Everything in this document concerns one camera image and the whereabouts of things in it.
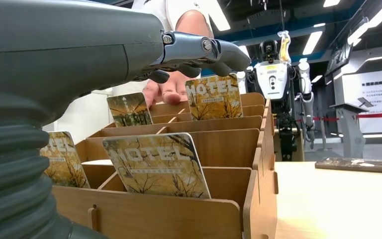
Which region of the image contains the white black humanoid robot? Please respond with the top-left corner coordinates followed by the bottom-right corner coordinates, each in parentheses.
top-left (245, 31), bottom-right (315, 162)

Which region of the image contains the grey lectern stand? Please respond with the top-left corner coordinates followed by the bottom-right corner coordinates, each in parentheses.
top-left (330, 97), bottom-right (375, 159)

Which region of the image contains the yellow hanging strap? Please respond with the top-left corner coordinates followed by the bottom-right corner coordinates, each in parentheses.
top-left (278, 30), bottom-right (291, 63)

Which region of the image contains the white card stack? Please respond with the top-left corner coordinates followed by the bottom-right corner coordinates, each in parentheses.
top-left (80, 159), bottom-right (113, 166)

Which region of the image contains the yellow hotel key card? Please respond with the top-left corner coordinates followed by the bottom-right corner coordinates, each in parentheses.
top-left (102, 132), bottom-right (211, 200)
top-left (185, 74), bottom-right (244, 121)
top-left (40, 131), bottom-right (91, 189)
top-left (106, 92), bottom-right (154, 127)

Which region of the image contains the black smartphone with case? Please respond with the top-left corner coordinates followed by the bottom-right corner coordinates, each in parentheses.
top-left (315, 157), bottom-right (382, 174)

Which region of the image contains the person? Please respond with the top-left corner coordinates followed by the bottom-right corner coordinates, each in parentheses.
top-left (42, 0), bottom-right (231, 142)

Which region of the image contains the wooden card organizer box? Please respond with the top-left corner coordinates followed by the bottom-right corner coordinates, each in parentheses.
top-left (51, 92), bottom-right (279, 239)

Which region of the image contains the white exhibition display wall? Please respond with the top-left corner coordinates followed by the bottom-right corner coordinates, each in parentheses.
top-left (324, 43), bottom-right (382, 139)

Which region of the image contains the red barrier belt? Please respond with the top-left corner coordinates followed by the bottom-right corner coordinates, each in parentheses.
top-left (296, 111), bottom-right (382, 122)

